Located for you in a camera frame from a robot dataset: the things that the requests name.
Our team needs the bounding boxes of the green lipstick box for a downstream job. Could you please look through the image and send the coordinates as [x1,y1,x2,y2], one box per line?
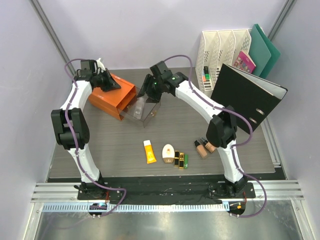
[183,154,189,169]

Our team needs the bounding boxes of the green orange highlighter markers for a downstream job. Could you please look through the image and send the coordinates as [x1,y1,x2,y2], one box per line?
[202,65,211,83]

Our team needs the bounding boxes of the orange white tube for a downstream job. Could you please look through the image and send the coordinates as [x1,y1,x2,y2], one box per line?
[143,140,157,164]

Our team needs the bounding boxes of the green folder front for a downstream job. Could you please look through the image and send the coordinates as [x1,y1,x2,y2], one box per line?
[249,24,271,77]

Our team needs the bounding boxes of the clear liquid bottle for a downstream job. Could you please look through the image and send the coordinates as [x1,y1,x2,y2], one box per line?
[133,97,145,120]

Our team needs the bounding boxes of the orange drawer organizer box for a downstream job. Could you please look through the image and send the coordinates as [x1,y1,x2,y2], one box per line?
[88,73,136,121]

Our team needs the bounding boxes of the white slotted cable duct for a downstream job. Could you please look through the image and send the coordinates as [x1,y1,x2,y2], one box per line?
[42,201,230,213]

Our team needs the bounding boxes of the green folder back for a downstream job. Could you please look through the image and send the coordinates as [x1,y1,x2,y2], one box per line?
[256,24,281,79]

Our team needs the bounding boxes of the black lever arch binder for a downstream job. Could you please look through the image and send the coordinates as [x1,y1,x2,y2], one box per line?
[211,64,288,131]

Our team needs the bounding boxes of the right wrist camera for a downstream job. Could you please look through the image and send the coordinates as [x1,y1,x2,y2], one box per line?
[150,61,173,81]

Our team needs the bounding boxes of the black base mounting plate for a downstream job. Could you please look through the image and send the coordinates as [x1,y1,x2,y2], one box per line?
[74,175,256,205]

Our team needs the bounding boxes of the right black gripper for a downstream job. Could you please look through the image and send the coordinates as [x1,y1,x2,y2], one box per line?
[137,74,164,104]

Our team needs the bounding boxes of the pink booklet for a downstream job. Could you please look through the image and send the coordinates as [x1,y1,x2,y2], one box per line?
[232,50,256,74]

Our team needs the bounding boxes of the green folder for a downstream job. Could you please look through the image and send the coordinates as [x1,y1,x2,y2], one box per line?
[256,24,281,79]
[249,24,271,77]

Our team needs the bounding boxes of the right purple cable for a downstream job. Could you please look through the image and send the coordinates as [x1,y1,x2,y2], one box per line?
[163,54,268,219]

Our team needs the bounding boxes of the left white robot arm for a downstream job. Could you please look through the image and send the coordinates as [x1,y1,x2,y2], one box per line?
[50,69,121,200]

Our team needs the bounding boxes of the clear acrylic drawer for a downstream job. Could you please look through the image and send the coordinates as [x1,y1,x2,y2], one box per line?
[119,94,161,128]

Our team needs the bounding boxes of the white mesh file rack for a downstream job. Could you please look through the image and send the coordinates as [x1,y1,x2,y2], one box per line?
[195,28,252,97]

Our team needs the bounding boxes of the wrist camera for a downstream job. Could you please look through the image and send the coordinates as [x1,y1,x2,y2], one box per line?
[150,61,173,81]
[80,59,97,73]

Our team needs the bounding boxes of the beige foundation bottle black cap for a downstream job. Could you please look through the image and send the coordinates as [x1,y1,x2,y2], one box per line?
[194,140,208,159]

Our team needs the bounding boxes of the purple cable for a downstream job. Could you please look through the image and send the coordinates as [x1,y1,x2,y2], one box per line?
[63,57,127,218]
[163,54,268,219]

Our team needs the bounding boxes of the cream oval compact bottle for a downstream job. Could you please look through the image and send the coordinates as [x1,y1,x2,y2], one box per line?
[162,144,175,164]

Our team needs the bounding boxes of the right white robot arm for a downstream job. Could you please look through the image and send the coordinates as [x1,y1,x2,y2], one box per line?
[138,70,248,198]

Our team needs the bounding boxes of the beige foundation bottle clear cap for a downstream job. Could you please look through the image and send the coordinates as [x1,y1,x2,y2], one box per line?
[200,137,216,153]

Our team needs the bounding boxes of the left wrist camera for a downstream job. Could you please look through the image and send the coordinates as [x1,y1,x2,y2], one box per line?
[80,59,97,73]

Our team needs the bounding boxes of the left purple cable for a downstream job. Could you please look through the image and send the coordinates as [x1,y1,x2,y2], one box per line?
[63,57,127,218]

